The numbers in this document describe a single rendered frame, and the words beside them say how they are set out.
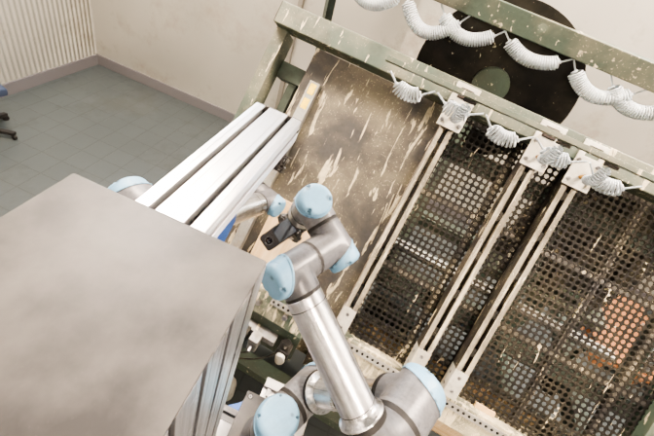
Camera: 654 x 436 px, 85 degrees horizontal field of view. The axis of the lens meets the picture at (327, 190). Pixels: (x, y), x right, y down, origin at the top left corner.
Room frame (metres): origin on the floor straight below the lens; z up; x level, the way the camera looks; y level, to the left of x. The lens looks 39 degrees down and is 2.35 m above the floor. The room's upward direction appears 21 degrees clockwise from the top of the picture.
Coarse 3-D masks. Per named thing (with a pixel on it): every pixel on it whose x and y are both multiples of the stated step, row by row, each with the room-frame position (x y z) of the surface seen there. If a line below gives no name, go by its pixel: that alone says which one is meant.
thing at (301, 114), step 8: (320, 88) 1.55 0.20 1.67; (304, 96) 1.49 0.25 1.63; (312, 96) 1.49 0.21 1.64; (296, 112) 1.44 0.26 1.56; (304, 112) 1.45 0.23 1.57; (304, 120) 1.45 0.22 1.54; (288, 152) 1.36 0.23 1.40; (272, 176) 1.27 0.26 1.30; (272, 184) 1.27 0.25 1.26; (256, 216) 1.17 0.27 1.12; (240, 224) 1.13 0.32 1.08; (248, 224) 1.13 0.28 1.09; (240, 232) 1.11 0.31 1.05; (248, 232) 1.12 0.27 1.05; (232, 240) 1.08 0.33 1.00; (240, 240) 1.08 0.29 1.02; (240, 248) 1.08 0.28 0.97
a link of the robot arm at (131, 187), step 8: (136, 176) 0.65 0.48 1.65; (112, 184) 0.60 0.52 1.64; (120, 184) 0.60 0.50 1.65; (128, 184) 0.60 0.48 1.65; (136, 184) 0.61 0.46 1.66; (144, 184) 0.63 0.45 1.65; (120, 192) 0.58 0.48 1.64; (128, 192) 0.58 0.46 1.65; (136, 192) 0.59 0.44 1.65; (144, 192) 0.60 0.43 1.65
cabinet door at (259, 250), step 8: (288, 208) 1.21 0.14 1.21; (272, 224) 1.16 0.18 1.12; (264, 232) 1.13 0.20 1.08; (288, 240) 1.12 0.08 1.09; (304, 240) 1.13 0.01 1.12; (256, 248) 1.08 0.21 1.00; (264, 248) 1.09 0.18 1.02; (280, 248) 1.10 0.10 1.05; (288, 248) 1.10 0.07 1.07; (256, 256) 1.06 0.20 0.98; (264, 256) 1.07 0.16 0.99; (272, 256) 1.07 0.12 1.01
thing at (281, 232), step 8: (280, 224) 0.63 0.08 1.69; (288, 224) 0.64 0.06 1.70; (272, 232) 0.62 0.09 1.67; (280, 232) 0.62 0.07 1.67; (288, 232) 0.62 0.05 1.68; (296, 232) 0.63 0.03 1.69; (264, 240) 0.60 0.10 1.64; (272, 240) 0.61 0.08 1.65; (280, 240) 0.61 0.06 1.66; (272, 248) 0.60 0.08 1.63
